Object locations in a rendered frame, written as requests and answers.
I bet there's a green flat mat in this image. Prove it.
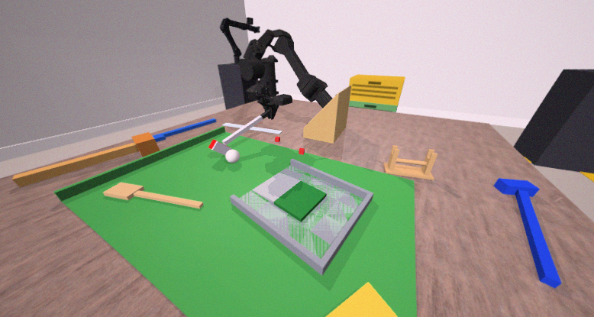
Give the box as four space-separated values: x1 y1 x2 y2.
62 132 417 317

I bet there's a white golf ball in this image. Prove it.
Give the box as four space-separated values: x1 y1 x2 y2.
226 150 240 163

